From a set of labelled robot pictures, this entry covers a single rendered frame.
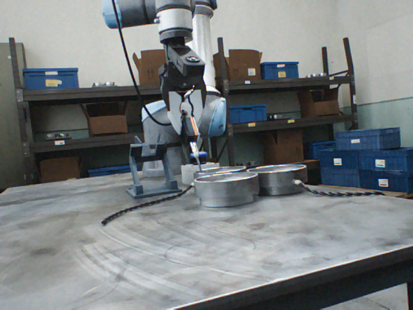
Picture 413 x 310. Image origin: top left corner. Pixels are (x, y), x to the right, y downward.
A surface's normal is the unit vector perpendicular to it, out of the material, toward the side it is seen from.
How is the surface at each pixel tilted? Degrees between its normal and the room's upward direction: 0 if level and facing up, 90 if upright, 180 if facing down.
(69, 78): 90
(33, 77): 90
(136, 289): 0
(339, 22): 90
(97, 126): 83
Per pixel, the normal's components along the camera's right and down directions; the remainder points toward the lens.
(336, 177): -0.87, 0.11
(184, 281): -0.10, -0.99
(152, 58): 0.23, 0.05
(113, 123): 0.39, -0.12
